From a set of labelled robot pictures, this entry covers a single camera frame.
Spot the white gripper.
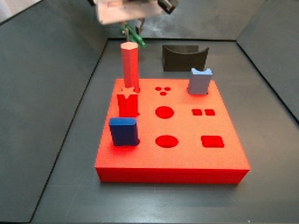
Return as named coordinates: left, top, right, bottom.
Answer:
left=94, top=0, right=163, bottom=41

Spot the green three prong object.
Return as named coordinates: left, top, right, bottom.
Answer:
left=126, top=23, right=146, bottom=48

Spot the black curved fixture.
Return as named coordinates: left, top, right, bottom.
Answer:
left=163, top=45, right=210, bottom=72

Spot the red peg board block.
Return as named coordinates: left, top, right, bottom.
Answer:
left=95, top=79, right=250, bottom=184

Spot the tall red hexagonal peg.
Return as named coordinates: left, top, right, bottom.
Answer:
left=121, top=42, right=141, bottom=93

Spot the light blue notched peg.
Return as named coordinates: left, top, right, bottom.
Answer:
left=189, top=68, right=213, bottom=95

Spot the red star peg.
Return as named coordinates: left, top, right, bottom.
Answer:
left=117, top=87, right=139, bottom=117

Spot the dark blue rounded peg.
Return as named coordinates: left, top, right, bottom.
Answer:
left=109, top=117, right=139, bottom=146

